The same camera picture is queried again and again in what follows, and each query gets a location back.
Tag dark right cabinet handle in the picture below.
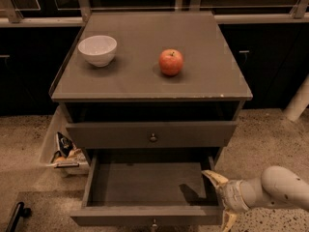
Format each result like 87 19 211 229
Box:
239 50 250 63

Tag white ceramic bowl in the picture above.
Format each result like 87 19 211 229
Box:
77 35 118 67

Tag clear plastic bin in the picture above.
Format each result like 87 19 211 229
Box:
40 107 89 176

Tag black handle object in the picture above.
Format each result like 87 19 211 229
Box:
5 202 32 232

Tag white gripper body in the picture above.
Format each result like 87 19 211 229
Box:
221 180 249 214

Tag grey top drawer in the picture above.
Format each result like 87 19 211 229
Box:
66 121 237 149

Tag snack bags in bin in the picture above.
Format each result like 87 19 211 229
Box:
51 132 87 168

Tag red apple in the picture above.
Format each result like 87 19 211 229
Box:
158 49 183 76

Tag grey drawer cabinet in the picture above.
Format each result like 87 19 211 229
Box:
51 12 252 159

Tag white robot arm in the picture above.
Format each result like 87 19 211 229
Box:
202 165 309 232

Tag grey drawer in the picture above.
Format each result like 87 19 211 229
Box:
66 121 237 149
70 156 223 228

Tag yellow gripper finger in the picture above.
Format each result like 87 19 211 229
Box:
221 210 239 232
202 170 229 189

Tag white table leg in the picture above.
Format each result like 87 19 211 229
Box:
284 74 309 121

